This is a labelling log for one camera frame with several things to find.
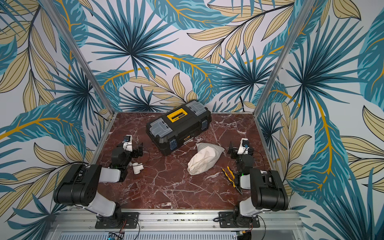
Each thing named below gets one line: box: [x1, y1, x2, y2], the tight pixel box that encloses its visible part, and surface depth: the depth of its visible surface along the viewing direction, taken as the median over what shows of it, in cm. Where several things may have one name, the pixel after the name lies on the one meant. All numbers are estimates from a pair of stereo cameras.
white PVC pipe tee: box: [129, 162, 145, 175], surface depth 90 cm
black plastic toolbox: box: [146, 99, 212, 156], surface depth 94 cm
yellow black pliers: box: [221, 166, 243, 195], surface depth 90 cm
